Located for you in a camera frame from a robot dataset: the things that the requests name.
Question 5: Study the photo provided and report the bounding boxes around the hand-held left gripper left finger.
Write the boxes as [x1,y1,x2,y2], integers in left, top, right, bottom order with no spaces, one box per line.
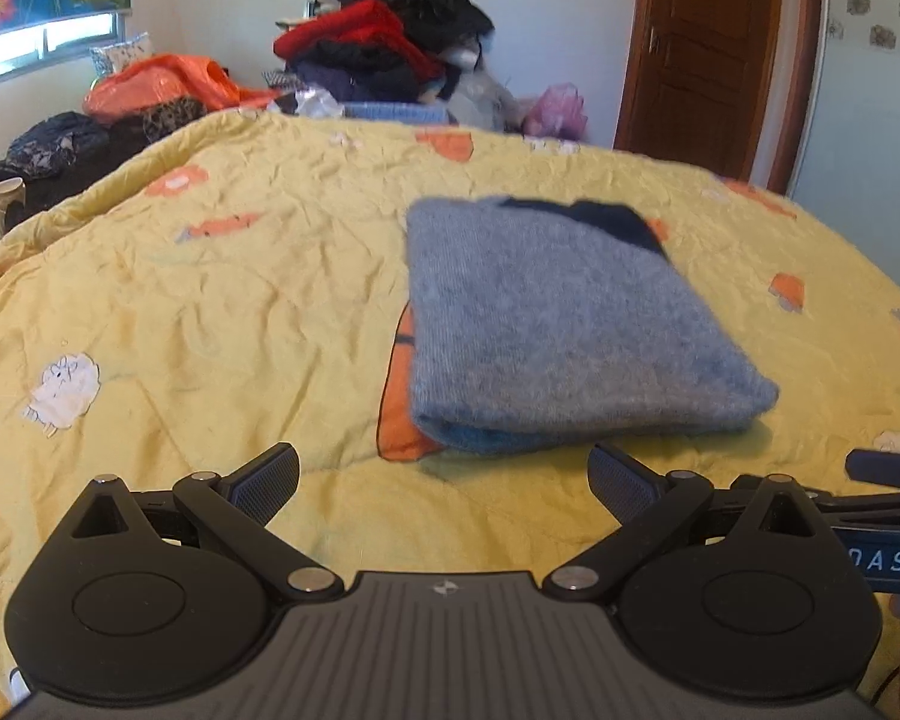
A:
[67,441,347,602]

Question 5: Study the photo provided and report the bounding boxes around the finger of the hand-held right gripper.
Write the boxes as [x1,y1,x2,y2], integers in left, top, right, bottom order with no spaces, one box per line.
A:
[810,489,900,537]
[845,448,900,488]

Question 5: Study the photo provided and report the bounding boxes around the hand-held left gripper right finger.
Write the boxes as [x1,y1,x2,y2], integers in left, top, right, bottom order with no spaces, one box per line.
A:
[541,441,826,602]

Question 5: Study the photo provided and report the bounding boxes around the grey sweater with navy sleeves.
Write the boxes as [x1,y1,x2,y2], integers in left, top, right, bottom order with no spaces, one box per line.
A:
[405,195,782,457]

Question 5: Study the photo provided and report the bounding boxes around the dark patterned clothes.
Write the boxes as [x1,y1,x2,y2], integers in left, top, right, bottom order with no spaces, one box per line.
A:
[0,110,155,212]

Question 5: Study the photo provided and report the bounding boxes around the pile of dark and red clothes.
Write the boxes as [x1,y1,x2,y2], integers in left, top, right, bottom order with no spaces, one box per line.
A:
[272,0,497,104]

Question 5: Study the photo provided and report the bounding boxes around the yellow printed bed sheet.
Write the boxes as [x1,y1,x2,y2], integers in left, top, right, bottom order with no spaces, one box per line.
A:
[0,109,900,717]

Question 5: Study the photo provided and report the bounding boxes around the leopard print cloth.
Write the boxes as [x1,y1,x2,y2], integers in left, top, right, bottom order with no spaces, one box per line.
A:
[141,96,209,142]

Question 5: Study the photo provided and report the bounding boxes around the pink plastic bag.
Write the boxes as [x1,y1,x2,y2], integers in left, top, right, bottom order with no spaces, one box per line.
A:
[523,81,590,142]

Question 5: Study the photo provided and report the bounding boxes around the white crumpled plastic bag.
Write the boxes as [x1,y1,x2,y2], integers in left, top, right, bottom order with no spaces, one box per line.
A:
[291,85,347,119]

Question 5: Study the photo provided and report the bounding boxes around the light blue knit cloth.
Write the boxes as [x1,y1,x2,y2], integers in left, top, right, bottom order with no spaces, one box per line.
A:
[340,100,449,125]

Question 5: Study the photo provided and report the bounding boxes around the clear plastic bag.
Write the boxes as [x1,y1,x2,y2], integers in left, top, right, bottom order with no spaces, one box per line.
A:
[448,64,530,132]

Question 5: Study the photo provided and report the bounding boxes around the orange plastic bag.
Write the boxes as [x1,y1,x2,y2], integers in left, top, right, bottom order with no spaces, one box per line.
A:
[82,52,280,125]

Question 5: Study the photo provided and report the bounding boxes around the wooden door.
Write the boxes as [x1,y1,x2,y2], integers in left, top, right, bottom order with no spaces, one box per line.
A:
[615,0,787,182]

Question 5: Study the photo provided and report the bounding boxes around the floral pillow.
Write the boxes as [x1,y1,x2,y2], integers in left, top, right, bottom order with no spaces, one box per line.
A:
[88,32,156,81]

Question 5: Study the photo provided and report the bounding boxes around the window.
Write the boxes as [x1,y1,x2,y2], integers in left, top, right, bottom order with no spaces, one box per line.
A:
[0,9,123,95]

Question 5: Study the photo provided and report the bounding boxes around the wooden door frame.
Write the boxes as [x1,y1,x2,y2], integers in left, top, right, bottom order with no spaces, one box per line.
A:
[611,0,827,196]

